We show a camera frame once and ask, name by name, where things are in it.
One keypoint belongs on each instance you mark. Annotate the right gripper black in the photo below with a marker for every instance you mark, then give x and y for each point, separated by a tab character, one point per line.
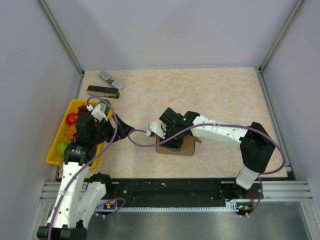
173	146

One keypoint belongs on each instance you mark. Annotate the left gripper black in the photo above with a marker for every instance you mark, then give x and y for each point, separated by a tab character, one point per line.
123	130

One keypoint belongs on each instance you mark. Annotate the brown cardboard paper box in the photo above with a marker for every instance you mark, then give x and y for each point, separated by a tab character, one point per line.
187	149

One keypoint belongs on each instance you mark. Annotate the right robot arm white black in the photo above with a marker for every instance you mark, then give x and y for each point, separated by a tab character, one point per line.
253	142

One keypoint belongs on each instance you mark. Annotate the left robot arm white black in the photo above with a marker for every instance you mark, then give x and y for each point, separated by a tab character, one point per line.
72	211

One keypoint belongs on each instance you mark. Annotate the black rectangular box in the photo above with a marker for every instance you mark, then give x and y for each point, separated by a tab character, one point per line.
102	91

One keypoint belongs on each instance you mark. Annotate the teal white snack box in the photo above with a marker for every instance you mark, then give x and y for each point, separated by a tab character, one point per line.
111	80

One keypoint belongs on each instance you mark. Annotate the purple toy grapes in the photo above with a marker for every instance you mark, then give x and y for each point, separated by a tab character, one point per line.
82	110

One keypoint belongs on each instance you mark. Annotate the orange toy pineapple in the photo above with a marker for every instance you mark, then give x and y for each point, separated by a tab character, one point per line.
69	134

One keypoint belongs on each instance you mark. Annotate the red toy apple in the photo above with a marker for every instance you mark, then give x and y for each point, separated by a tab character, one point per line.
71	118

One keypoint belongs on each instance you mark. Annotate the green toy pear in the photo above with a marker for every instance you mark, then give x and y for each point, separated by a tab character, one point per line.
61	147

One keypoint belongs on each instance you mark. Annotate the yellow plastic tray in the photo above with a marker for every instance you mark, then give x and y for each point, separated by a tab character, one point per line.
53	155

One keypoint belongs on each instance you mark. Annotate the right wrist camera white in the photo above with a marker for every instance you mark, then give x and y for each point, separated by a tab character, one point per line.
155	128

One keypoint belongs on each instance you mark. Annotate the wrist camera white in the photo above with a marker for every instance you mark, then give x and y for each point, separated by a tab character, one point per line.
155	128
100	111

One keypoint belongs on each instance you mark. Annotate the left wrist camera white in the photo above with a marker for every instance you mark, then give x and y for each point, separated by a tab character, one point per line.
100	111

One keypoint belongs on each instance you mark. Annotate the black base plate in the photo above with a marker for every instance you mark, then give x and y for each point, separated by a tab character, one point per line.
178	192

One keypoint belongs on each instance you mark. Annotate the grey cable duct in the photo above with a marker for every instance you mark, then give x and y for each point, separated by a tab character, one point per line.
226	207

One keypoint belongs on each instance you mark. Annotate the right frame post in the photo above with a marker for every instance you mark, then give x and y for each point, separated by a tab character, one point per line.
294	13

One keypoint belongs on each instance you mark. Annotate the frame post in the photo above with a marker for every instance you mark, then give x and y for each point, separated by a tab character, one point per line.
294	13
60	36

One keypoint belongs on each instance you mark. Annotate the left frame post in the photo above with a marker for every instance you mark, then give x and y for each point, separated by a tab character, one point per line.
60	36

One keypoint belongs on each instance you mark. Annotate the aluminium frame rail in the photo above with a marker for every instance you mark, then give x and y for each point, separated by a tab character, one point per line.
273	191

